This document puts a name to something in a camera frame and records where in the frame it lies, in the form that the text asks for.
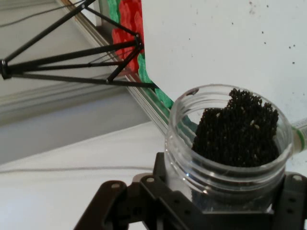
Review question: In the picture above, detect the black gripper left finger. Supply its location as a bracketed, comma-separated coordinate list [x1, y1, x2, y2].
[73, 152, 204, 230]

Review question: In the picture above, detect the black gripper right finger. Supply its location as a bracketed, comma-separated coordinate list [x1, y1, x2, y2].
[271, 171, 307, 230]

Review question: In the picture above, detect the clear jar with black seeds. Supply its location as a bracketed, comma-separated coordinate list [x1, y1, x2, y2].
[165, 83, 295, 214]

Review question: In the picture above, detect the black tripod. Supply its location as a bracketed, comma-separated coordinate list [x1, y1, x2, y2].
[0, 0, 159, 91]

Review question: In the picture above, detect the metal wall rail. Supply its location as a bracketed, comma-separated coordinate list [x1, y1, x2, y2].
[59, 0, 173, 135]

